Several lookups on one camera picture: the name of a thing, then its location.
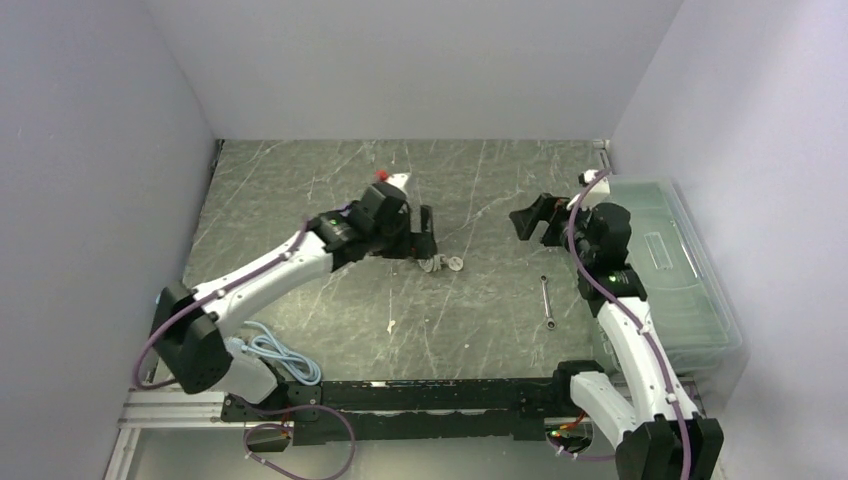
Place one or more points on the clear plastic storage bin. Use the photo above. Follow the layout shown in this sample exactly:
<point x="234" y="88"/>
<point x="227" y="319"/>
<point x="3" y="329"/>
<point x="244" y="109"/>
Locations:
<point x="646" y="228"/>

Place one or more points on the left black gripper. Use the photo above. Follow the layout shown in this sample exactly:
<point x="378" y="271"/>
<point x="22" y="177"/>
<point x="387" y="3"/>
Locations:
<point x="415" y="245"/>

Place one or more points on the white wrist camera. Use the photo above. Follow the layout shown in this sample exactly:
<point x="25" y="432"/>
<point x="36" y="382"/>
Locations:
<point x="401" y="181"/>
<point x="596" y="188"/>

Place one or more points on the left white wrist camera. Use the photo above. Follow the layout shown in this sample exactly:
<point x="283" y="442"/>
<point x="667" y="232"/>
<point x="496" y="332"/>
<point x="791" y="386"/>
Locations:
<point x="401" y="181"/>

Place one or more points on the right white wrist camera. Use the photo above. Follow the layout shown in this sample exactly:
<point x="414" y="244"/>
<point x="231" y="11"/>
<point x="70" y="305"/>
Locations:
<point x="596" y="188"/>

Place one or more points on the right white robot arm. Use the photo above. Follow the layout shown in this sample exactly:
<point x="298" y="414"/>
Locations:
<point x="657" y="432"/>

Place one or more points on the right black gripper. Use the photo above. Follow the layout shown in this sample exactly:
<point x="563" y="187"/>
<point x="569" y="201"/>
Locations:
<point x="525" y="220"/>

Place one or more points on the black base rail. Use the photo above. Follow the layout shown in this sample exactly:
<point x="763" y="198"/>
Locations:
<point x="523" y="409"/>

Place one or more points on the silver wrench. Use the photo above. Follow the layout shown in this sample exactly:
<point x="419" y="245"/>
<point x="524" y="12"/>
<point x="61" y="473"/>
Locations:
<point x="549" y="319"/>

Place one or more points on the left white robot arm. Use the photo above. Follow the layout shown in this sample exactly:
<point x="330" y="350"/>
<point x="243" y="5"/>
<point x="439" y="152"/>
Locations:
<point x="193" y="327"/>

